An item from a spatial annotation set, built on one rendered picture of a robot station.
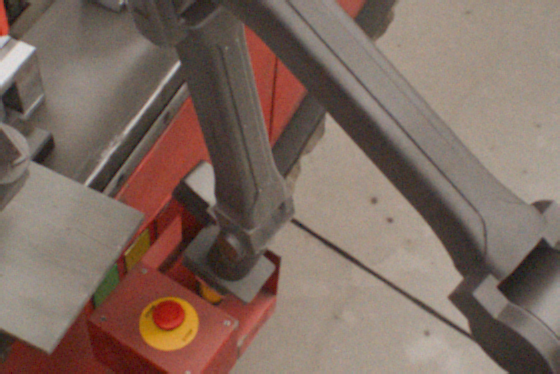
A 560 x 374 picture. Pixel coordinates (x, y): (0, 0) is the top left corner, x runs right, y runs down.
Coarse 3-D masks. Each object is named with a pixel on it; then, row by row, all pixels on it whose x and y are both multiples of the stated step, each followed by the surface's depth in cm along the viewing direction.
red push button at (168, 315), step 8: (160, 304) 120; (168, 304) 120; (176, 304) 120; (160, 312) 119; (168, 312) 119; (176, 312) 119; (160, 320) 119; (168, 320) 119; (176, 320) 119; (160, 328) 119; (168, 328) 119
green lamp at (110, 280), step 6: (114, 270) 120; (108, 276) 120; (114, 276) 121; (102, 282) 119; (108, 282) 121; (114, 282) 122; (96, 288) 118; (102, 288) 120; (108, 288) 122; (96, 294) 119; (102, 294) 121; (96, 300) 120; (102, 300) 122; (96, 306) 121
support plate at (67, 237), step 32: (32, 192) 105; (64, 192) 106; (96, 192) 106; (0, 224) 103; (32, 224) 103; (64, 224) 103; (96, 224) 103; (128, 224) 104; (0, 256) 101; (32, 256) 101; (64, 256) 101; (96, 256) 101; (0, 288) 99; (32, 288) 99; (64, 288) 99; (0, 320) 97; (32, 320) 97; (64, 320) 97
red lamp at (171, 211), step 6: (174, 204) 127; (168, 210) 126; (174, 210) 128; (162, 216) 125; (168, 216) 127; (174, 216) 129; (156, 222) 125; (162, 222) 126; (168, 222) 128; (162, 228) 127
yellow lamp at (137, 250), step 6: (144, 234) 123; (138, 240) 122; (144, 240) 124; (132, 246) 122; (138, 246) 123; (144, 246) 125; (126, 252) 121; (132, 252) 122; (138, 252) 124; (144, 252) 126; (126, 258) 122; (132, 258) 123; (138, 258) 125; (126, 264) 123; (132, 264) 124
